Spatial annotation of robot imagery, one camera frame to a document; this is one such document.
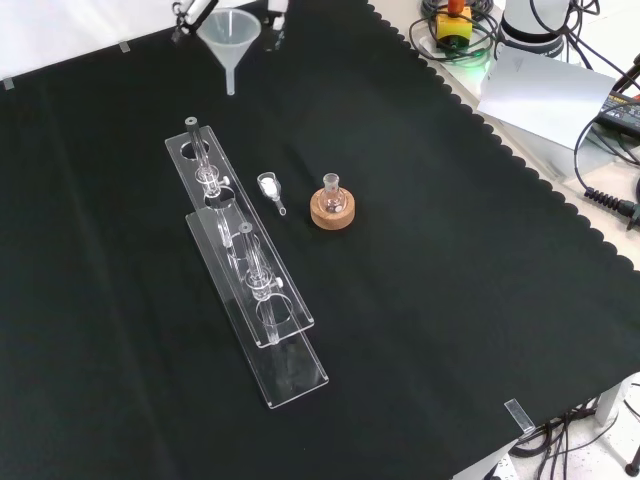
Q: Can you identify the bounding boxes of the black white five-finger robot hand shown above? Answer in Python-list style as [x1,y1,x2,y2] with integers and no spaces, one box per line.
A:
[169,0,291,53]

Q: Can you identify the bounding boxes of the translucent plastic funnel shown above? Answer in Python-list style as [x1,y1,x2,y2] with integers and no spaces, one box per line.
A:
[196,8,262,97]

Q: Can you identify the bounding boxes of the glass round-bottom flask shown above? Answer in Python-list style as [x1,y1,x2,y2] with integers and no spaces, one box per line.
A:
[322,172,347,214]

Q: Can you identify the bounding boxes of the clear acrylic funnel stand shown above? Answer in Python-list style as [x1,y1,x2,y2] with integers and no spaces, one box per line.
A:
[164,116,331,412]

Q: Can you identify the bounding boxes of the yellow stop button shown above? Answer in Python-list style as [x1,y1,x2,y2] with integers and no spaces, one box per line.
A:
[433,0,474,52]

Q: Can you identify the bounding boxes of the pale board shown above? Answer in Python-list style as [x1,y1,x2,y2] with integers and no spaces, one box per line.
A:
[476,43,618,151]

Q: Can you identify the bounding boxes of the black bench cloth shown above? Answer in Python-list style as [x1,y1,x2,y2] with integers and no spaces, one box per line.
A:
[0,0,640,480]

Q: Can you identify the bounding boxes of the black power adapter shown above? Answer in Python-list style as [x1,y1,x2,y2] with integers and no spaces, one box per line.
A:
[596,91,640,134]

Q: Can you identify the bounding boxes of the cork ring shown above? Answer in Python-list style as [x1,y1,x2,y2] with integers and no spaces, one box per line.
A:
[309,188,358,236]

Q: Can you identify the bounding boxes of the black cable with ribbed plug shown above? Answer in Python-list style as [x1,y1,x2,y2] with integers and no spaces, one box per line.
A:
[573,113,640,227]

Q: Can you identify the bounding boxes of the black floor cables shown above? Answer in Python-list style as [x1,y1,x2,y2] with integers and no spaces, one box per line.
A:
[508,382,640,480]

